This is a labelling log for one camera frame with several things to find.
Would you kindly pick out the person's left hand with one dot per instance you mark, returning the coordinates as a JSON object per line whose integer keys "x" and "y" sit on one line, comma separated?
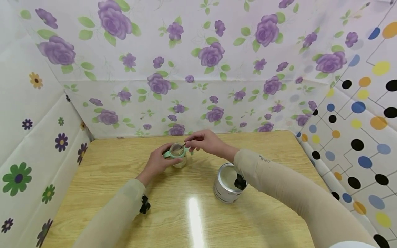
{"x": 153, "y": 165}

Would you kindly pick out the silver tin can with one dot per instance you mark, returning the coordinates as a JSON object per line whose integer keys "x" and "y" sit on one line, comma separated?
{"x": 225, "y": 187}

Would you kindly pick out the person's right fingers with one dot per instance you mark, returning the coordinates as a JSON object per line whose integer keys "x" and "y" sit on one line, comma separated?
{"x": 194, "y": 149}

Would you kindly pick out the person's right forearm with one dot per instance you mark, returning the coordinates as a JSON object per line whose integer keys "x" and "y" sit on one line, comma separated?
{"x": 294, "y": 196}

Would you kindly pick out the small metal spoon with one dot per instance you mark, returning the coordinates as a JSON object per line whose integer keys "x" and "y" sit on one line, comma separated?
{"x": 182, "y": 146}

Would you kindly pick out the person's right index finger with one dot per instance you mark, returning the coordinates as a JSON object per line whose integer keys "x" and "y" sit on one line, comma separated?
{"x": 197, "y": 135}

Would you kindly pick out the person's left fingers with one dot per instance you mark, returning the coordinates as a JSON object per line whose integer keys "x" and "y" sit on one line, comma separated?
{"x": 164, "y": 148}

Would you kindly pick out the person's left forearm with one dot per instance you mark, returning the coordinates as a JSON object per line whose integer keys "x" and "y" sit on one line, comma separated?
{"x": 114, "y": 217}

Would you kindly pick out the black wrist band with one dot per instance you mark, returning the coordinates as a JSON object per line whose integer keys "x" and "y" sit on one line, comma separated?
{"x": 240, "y": 182}
{"x": 144, "y": 205}

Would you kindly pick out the person's right thumb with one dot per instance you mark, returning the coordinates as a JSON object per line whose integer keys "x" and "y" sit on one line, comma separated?
{"x": 194, "y": 142}

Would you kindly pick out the person's right hand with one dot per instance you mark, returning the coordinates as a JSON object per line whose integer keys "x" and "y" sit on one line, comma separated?
{"x": 214, "y": 143}

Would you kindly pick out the person's left thumb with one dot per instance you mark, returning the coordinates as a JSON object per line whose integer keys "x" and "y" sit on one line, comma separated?
{"x": 173, "y": 161}

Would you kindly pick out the glass jar with green band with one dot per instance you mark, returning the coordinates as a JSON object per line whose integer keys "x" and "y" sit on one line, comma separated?
{"x": 180, "y": 161}

